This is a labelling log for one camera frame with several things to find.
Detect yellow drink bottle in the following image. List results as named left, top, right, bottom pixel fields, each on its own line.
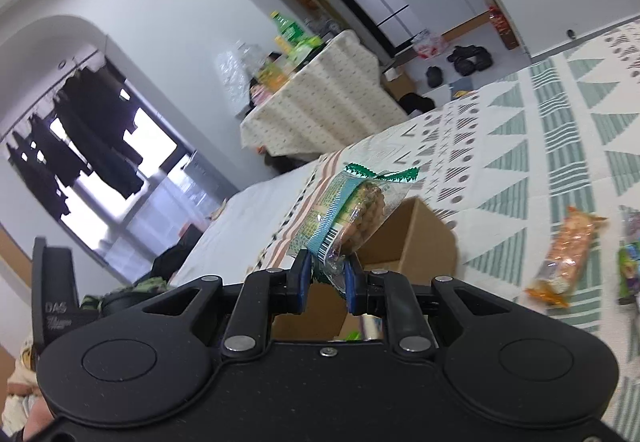
left=254, top=58, right=288, bottom=93

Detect orange biscuit packet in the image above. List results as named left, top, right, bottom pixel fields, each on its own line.
left=525, top=206, right=608, bottom=308

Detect green soda bottle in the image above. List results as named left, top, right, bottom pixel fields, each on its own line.
left=271, top=11, right=306, bottom=46

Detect camouflage green clothing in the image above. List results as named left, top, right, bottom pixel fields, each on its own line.
left=80, top=277, right=171, bottom=316

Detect red bottle on floor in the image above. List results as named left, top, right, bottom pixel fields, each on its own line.
left=488, top=6, right=511, bottom=35

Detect black slipper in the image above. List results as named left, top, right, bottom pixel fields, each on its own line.
left=425, top=66, right=444, bottom=88

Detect green biscuit packet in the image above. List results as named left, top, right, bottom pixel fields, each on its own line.
left=288, top=162, right=420, bottom=295

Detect hanging dark clothes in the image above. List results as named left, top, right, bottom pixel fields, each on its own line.
left=6, top=62, right=143, bottom=221

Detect table with dotted tablecloth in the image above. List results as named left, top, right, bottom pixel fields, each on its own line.
left=240, top=30, right=407, bottom=156

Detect green purple snack packet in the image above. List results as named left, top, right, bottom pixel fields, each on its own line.
left=617, top=206, right=639, bottom=308

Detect black shoes pair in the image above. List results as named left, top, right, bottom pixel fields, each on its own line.
left=447, top=46, right=494, bottom=77

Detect left hand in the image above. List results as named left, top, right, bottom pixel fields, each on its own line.
left=1, top=394, right=54, bottom=441

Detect patterned bed blanket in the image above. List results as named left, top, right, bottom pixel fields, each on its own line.
left=171, top=22, right=639, bottom=441

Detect brown cardboard box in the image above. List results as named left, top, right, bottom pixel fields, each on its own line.
left=271, top=197, right=458, bottom=341

